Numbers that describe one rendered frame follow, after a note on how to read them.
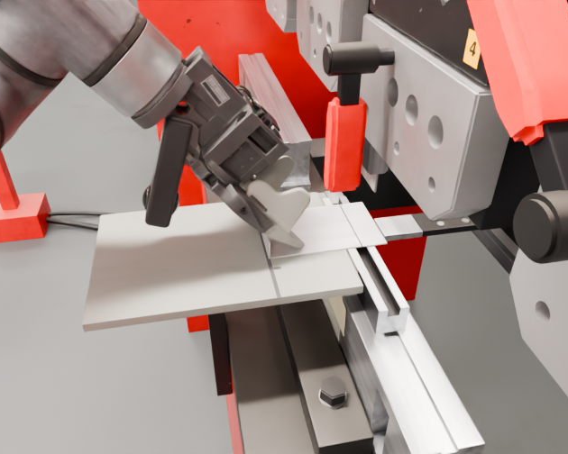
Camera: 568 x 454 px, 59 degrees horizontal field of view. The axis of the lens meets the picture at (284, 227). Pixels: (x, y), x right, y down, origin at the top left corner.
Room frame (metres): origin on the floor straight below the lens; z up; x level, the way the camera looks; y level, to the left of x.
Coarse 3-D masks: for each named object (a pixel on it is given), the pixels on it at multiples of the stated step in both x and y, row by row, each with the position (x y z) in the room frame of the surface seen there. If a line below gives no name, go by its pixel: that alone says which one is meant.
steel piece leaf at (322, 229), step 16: (320, 208) 0.51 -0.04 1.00; (336, 208) 0.51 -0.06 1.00; (304, 224) 0.47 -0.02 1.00; (320, 224) 0.47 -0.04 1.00; (336, 224) 0.47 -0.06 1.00; (272, 240) 0.44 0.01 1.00; (304, 240) 0.44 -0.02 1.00; (320, 240) 0.44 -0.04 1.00; (336, 240) 0.44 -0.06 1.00; (352, 240) 0.44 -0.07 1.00; (272, 256) 0.41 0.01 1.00; (288, 256) 0.42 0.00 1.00
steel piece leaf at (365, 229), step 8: (344, 208) 0.51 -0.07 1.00; (352, 208) 0.51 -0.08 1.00; (360, 208) 0.51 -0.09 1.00; (352, 216) 0.49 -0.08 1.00; (360, 216) 0.49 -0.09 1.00; (368, 216) 0.49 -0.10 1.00; (352, 224) 0.47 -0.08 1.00; (360, 224) 0.47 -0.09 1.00; (368, 224) 0.47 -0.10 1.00; (360, 232) 0.46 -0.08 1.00; (368, 232) 0.46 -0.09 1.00; (376, 232) 0.46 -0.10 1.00; (360, 240) 0.44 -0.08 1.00; (368, 240) 0.44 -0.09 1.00; (376, 240) 0.44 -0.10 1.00; (384, 240) 0.44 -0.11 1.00
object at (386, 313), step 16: (368, 256) 0.43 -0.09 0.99; (368, 272) 0.39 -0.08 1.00; (384, 272) 0.39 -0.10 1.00; (368, 288) 0.37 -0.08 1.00; (384, 288) 0.38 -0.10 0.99; (368, 304) 0.36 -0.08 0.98; (384, 304) 0.34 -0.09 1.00; (400, 304) 0.34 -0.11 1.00; (384, 320) 0.34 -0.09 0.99; (400, 320) 0.34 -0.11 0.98
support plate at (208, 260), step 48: (96, 240) 0.45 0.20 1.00; (144, 240) 0.45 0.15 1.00; (192, 240) 0.45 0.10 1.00; (240, 240) 0.45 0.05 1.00; (96, 288) 0.37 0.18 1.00; (144, 288) 0.37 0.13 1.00; (192, 288) 0.37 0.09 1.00; (240, 288) 0.37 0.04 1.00; (288, 288) 0.37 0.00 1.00; (336, 288) 0.37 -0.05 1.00
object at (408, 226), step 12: (396, 216) 0.48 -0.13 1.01; (408, 216) 0.48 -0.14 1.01; (420, 216) 0.48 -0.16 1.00; (384, 228) 0.46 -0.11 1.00; (396, 228) 0.46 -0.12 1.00; (408, 228) 0.46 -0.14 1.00; (420, 228) 0.46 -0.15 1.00; (432, 228) 0.46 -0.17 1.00; (444, 228) 0.46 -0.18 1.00; (456, 228) 0.46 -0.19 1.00; (468, 228) 0.47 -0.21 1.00; (504, 228) 0.48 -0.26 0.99
